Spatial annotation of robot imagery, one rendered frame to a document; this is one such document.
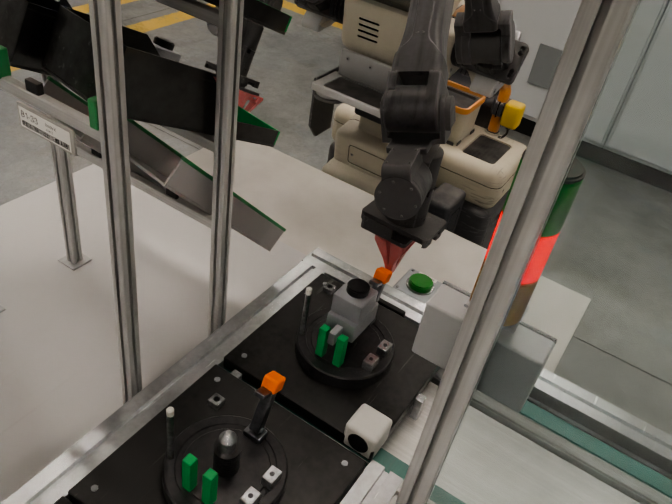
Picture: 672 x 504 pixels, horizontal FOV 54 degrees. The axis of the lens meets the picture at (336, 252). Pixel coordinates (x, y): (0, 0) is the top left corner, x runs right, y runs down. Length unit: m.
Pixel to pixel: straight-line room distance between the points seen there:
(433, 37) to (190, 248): 0.64
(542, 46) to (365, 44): 2.36
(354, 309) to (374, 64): 0.78
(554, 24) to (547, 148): 3.31
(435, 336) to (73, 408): 0.56
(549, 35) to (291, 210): 2.63
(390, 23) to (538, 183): 1.02
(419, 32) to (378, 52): 0.68
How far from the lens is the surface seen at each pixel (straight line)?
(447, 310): 0.63
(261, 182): 1.46
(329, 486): 0.81
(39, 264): 1.25
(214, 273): 0.96
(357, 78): 1.54
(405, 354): 0.96
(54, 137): 0.76
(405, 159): 0.77
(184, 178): 0.85
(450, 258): 1.34
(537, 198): 0.50
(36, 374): 1.06
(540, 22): 3.81
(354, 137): 1.63
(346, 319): 0.86
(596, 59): 0.46
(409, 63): 0.83
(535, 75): 3.87
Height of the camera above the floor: 1.65
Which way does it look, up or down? 38 degrees down
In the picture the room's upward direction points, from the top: 11 degrees clockwise
